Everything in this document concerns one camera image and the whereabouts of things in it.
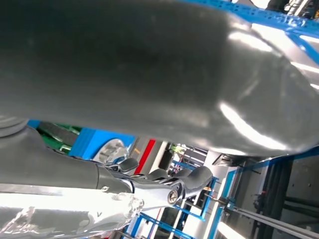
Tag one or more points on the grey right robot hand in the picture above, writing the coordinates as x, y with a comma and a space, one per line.
125, 66

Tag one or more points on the blue metal shelf rack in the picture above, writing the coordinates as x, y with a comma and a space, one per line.
159, 226
87, 142

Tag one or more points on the red barrier belt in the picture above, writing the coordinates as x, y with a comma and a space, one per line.
146, 155

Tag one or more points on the large green plastic crate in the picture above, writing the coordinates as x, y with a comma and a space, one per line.
54, 142

